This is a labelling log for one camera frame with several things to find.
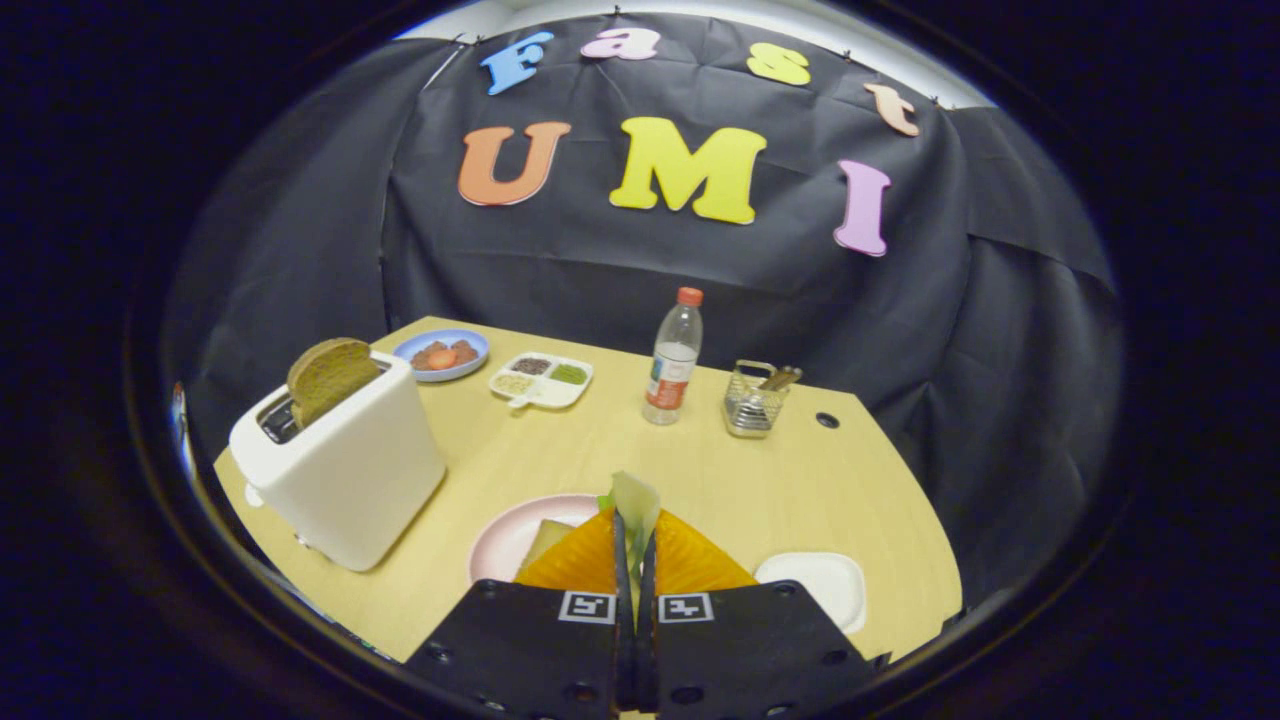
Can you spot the white square plate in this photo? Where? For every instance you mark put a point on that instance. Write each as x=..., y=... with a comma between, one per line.
x=815, y=585

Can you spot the blue round plate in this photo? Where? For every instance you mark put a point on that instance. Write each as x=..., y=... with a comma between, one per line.
x=410, y=345

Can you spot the white toaster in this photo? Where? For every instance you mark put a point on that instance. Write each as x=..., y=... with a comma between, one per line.
x=350, y=480

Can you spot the orange round food piece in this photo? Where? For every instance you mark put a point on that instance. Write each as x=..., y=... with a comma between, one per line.
x=441, y=359

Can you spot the pink round plate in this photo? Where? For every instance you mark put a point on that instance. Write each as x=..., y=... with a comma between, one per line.
x=500, y=540

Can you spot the bread slice with ham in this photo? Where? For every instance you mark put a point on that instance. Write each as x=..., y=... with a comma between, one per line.
x=548, y=540

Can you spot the green lettuce leaf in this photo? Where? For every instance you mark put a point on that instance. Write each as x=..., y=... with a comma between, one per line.
x=637, y=500

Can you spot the white sectioned condiment tray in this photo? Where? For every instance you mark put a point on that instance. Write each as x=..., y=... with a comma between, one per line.
x=545, y=390

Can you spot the brown meat piece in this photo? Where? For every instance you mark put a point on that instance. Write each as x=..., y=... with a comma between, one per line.
x=428, y=351
x=463, y=350

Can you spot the clear bottle with red cap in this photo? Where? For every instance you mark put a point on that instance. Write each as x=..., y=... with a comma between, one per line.
x=672, y=360

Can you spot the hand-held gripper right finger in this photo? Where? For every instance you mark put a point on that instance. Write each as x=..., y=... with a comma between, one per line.
x=760, y=650

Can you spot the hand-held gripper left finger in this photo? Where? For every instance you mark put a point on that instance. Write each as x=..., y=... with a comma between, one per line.
x=525, y=650

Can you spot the brown toast slice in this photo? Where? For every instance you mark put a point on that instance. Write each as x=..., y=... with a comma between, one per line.
x=330, y=380

